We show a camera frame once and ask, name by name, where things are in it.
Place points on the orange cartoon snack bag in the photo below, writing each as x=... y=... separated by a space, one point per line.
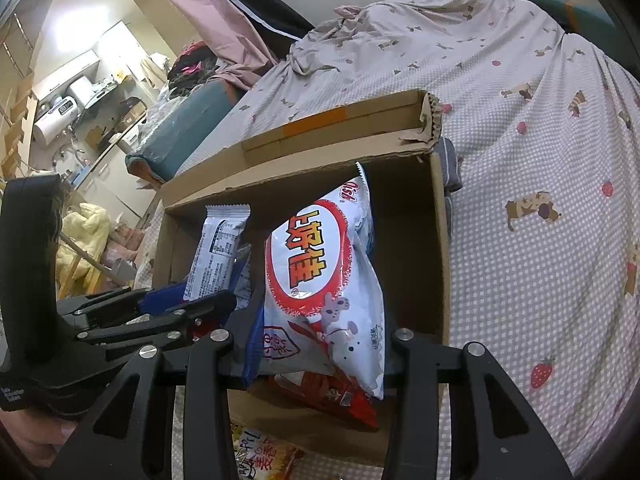
x=259 y=456

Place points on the teal pillow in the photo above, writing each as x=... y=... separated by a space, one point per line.
x=594 y=25

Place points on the brown cardboard box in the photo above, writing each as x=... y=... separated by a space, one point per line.
x=397 y=140

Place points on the pile of clothes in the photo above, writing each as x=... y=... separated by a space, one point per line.
x=195 y=66

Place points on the person's left hand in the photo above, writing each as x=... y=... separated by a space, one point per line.
x=38 y=435

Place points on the white kitchen cabinet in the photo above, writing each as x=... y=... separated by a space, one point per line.
x=108 y=184

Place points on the red snack bag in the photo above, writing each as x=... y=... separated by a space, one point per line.
x=328 y=395

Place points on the red white wafer packet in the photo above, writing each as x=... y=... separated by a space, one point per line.
x=214 y=257

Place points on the white water heater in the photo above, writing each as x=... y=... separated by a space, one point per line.
x=51 y=124

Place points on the pink hanging cloth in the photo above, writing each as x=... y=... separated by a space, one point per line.
x=232 y=38

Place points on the white red rice cracker bag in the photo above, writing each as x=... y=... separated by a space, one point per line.
x=324 y=307

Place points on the teal folded blanket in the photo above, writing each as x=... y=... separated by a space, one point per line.
x=173 y=128

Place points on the yellow quilt bundle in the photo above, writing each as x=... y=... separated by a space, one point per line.
x=89 y=227

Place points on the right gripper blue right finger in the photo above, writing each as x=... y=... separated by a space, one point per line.
x=394 y=365

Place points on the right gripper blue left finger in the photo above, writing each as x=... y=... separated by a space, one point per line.
x=246 y=326

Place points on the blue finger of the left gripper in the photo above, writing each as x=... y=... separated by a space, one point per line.
x=158 y=301

